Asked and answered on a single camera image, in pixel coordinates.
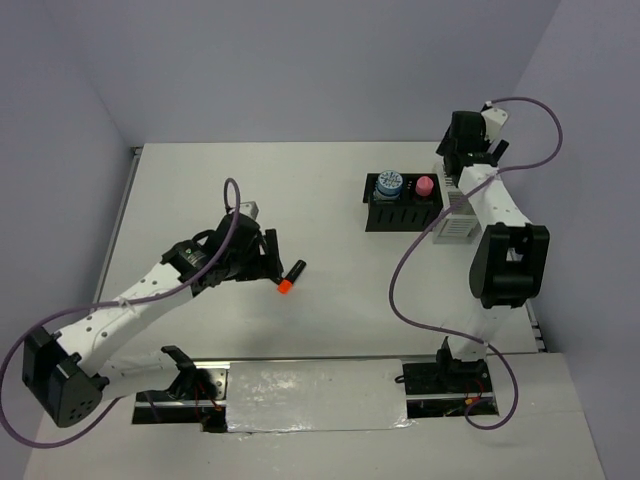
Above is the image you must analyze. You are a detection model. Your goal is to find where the orange capped highlighter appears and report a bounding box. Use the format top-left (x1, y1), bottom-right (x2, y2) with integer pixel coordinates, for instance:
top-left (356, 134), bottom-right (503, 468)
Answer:
top-left (277, 259), bottom-right (307, 295)

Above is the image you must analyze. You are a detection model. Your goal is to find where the black slotted organizer box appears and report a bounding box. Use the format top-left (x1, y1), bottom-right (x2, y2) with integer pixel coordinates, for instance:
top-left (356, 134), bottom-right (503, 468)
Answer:
top-left (363, 172), bottom-right (443, 232)

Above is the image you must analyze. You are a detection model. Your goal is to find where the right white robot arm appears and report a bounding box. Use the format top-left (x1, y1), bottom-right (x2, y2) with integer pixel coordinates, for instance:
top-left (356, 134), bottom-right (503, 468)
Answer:
top-left (434, 107), bottom-right (550, 391)

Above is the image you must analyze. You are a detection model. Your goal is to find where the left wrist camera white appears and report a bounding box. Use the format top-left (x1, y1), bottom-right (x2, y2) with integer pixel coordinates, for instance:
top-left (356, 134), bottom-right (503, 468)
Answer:
top-left (238, 201), bottom-right (259, 221)

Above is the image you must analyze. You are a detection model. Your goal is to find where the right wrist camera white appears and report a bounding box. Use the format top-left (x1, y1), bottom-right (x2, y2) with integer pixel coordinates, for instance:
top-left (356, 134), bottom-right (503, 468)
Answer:
top-left (480, 101), bottom-right (509, 144)

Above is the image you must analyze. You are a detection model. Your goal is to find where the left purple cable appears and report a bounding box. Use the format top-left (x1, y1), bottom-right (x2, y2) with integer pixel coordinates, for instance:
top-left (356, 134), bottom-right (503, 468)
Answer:
top-left (0, 177), bottom-right (242, 449)

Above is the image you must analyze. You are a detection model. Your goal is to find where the white slotted organizer box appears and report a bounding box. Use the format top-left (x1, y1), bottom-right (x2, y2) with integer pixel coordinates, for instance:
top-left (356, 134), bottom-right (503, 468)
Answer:
top-left (432, 161), bottom-right (480, 244)

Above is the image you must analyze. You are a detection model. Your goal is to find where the pink glue stick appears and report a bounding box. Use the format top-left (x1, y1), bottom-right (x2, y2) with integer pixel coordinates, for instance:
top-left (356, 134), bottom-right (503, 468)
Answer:
top-left (414, 175), bottom-right (435, 197)

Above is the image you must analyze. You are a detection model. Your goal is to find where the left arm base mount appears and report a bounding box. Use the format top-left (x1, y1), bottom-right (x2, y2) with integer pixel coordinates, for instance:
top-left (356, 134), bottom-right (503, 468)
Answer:
top-left (131, 361), bottom-right (230, 434)

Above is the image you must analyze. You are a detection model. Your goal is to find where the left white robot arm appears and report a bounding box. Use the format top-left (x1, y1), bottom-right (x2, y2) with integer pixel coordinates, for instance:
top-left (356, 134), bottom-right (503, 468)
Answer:
top-left (22, 214), bottom-right (283, 428)

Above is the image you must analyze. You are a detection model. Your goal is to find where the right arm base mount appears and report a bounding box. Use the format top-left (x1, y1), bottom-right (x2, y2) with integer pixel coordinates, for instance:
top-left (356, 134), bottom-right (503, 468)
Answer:
top-left (394, 360), bottom-right (498, 419)

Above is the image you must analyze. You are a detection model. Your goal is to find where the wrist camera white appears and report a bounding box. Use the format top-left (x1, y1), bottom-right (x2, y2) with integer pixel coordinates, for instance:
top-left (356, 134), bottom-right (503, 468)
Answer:
top-left (238, 201), bottom-right (259, 221)
top-left (480, 101), bottom-right (509, 144)

